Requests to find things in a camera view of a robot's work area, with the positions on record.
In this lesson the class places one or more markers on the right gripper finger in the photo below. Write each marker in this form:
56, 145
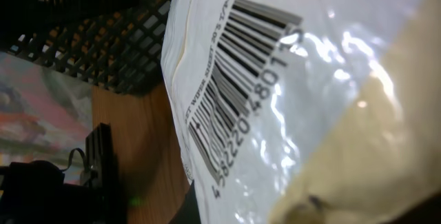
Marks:
188, 213

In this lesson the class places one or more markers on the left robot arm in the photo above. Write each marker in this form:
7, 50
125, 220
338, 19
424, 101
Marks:
36, 192

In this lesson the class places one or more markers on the grey plastic mesh basket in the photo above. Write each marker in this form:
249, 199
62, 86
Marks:
113, 44

